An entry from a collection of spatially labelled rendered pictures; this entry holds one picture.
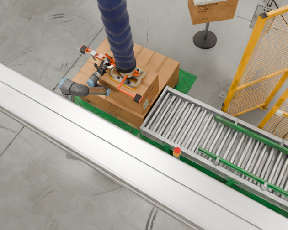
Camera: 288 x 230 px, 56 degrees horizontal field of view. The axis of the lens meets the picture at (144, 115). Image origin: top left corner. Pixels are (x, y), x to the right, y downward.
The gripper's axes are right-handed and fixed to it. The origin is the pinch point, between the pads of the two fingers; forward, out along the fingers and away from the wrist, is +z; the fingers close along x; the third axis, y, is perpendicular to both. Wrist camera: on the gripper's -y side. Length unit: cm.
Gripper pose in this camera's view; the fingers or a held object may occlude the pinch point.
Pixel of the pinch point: (106, 60)
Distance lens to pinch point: 315.5
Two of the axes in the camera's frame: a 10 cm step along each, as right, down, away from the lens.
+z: 5.2, -7.9, 3.3
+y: 8.5, 4.4, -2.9
